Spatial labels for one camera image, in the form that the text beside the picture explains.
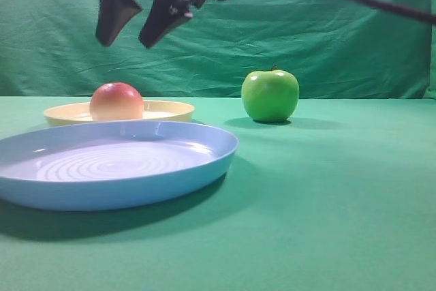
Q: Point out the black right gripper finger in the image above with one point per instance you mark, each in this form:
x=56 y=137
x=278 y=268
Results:
x=113 y=16
x=164 y=17

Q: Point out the yellow plastic plate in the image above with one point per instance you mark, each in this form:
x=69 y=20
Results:
x=160 y=110

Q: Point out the green apple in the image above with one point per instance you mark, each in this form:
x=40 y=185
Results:
x=270 y=96

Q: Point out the round red-yellow bread bun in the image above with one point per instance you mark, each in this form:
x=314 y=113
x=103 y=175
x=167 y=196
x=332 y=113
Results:
x=116 y=101

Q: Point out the blue plastic plate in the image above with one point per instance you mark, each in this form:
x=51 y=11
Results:
x=115 y=165

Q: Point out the green backdrop cloth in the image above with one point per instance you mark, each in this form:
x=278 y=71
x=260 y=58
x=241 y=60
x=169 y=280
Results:
x=335 y=48

